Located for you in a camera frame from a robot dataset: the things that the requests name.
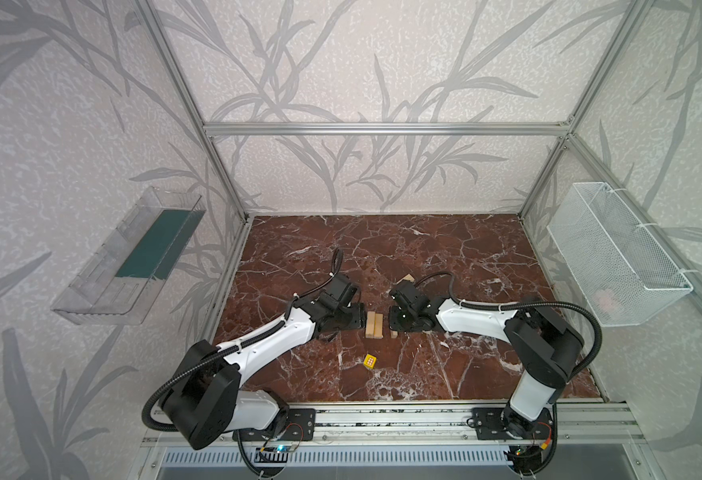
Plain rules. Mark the aluminium mounting rail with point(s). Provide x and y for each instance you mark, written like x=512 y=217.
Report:
x=577 y=421

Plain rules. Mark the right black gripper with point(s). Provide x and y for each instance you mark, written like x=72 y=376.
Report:
x=399 y=315

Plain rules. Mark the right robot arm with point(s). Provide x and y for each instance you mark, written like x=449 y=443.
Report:
x=548 y=346

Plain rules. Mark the grooved wooden block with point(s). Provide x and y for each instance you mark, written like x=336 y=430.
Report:
x=407 y=278

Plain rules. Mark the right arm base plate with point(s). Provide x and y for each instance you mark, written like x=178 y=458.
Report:
x=503 y=424

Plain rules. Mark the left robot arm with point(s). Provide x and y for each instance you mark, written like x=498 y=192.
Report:
x=205 y=398

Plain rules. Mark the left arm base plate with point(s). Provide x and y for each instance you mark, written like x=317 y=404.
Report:
x=296 y=424

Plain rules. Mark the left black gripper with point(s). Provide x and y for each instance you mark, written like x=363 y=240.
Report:
x=354 y=316

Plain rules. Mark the clear plastic wall bin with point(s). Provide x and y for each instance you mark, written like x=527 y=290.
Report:
x=126 y=274

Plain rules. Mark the white wire mesh basket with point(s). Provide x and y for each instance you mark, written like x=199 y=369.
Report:
x=625 y=275

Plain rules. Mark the yellow window block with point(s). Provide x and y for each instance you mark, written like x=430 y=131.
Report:
x=369 y=361

